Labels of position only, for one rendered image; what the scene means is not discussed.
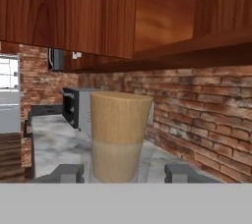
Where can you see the tan wooden shaker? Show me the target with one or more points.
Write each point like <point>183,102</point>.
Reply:
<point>118,129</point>

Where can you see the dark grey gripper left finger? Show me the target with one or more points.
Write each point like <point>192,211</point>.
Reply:
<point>67,173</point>

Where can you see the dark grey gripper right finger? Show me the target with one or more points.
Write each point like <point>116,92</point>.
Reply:
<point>178,173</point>

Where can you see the white window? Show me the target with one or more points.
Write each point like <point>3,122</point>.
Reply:
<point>9,87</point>

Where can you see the brown wooden base cabinet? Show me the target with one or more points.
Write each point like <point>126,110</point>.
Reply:
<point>11,157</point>

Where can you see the black and silver toaster oven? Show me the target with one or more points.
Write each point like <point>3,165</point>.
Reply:
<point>75,106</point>

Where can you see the white wall outlet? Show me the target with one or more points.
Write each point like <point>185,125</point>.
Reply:
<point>151,113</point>

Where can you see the small white cabinet hinge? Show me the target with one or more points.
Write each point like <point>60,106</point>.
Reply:
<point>76,55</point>

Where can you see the brown wooden cabinet door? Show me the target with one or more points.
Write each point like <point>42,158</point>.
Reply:
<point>72,8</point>

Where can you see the brown wooden wall cabinet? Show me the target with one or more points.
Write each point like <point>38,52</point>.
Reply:
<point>197,15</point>

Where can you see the dark grey range hood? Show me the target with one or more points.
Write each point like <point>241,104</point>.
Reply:
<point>55,59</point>

